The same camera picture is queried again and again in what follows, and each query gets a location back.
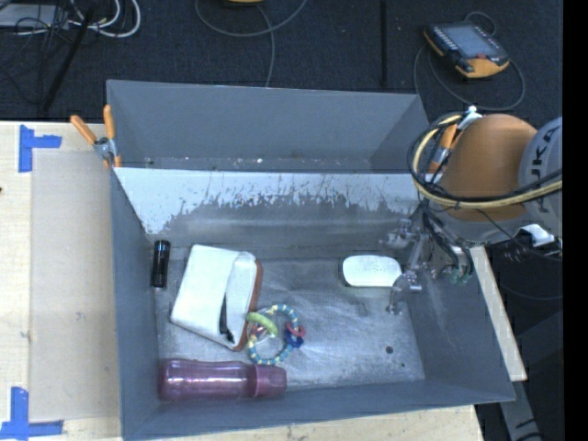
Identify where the white and orange box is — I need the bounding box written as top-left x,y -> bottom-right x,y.
169,243 -> 265,353

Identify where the grey metal bin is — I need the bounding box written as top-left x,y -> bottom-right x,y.
105,79 -> 518,441

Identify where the pale wood flat board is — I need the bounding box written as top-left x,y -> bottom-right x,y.
28,148 -> 122,424

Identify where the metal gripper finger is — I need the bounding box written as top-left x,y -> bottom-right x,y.
379,220 -> 414,250
387,271 -> 423,316

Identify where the small black cylinder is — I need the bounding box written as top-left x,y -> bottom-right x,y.
151,239 -> 172,289

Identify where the white soap bar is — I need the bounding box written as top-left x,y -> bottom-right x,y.
341,254 -> 404,288

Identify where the purple plastic bottle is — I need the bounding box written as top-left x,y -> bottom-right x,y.
156,357 -> 288,402

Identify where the colourful ring toy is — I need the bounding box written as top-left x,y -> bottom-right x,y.
243,303 -> 307,368

